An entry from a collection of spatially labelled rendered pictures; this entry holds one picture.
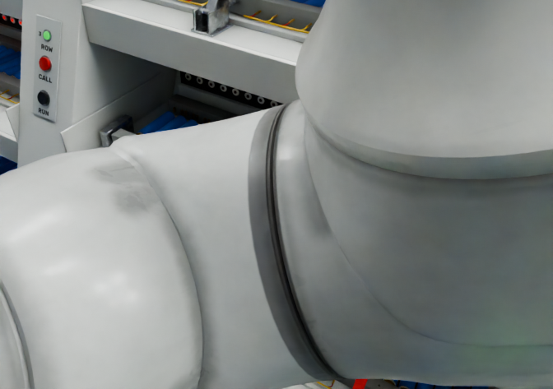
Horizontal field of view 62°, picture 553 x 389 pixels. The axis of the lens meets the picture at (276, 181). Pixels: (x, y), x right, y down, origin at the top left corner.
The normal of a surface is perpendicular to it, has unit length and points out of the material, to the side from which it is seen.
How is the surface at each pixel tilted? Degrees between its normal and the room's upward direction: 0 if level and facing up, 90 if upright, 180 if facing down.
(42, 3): 90
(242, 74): 111
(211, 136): 27
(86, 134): 90
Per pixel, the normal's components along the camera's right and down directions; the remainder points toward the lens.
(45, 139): -0.41, 0.23
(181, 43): -0.47, 0.55
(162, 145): -0.09, -0.81
